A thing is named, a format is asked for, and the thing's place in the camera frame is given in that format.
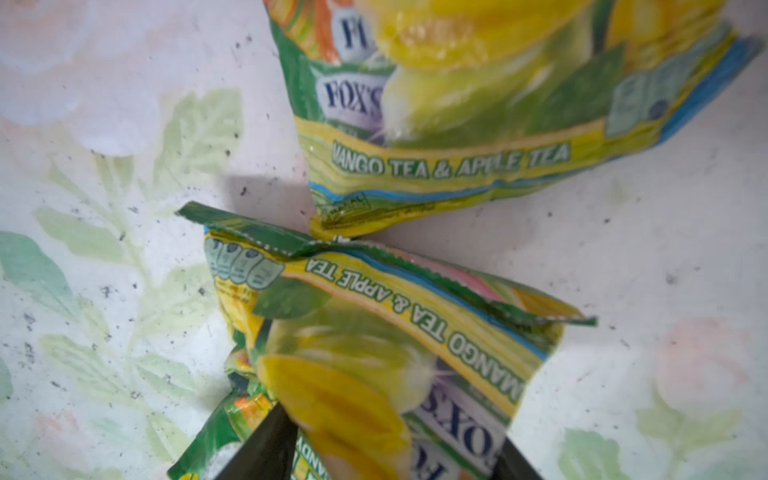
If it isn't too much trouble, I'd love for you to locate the yellow green Fox's packet front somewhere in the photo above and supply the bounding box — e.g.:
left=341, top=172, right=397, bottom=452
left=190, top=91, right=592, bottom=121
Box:
left=265, top=1, right=764, bottom=238

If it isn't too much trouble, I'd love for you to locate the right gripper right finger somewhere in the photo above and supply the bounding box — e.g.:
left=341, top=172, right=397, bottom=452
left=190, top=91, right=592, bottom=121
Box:
left=491, top=439, right=542, bottom=480

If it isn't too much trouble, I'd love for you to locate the yellow green fox's packet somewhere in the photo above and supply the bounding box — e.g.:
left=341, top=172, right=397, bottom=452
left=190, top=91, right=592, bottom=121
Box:
left=168, top=202, right=595, bottom=479
left=265, top=1, right=764, bottom=238

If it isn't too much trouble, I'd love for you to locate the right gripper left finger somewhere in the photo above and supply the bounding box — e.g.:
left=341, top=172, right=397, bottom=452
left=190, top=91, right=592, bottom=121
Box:
left=215, top=404, right=298, bottom=480

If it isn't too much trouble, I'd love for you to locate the yellow green Fox's packet back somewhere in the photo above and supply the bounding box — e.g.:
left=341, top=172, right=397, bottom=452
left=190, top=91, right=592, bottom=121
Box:
left=168, top=202, right=595, bottom=479

